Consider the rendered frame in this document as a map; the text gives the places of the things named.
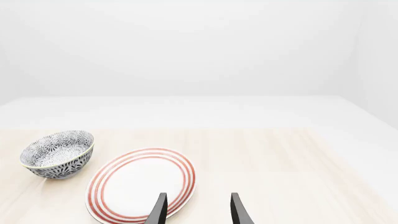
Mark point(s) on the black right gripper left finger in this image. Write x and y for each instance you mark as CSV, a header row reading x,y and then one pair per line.
x,y
158,211

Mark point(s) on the black and white patterned bowl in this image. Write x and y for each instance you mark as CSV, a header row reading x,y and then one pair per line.
x,y
59,156

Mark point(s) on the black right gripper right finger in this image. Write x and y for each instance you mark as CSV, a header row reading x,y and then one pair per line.
x,y
238,212

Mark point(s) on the white plate with red rings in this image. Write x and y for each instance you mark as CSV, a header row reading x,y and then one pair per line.
x,y
140,182

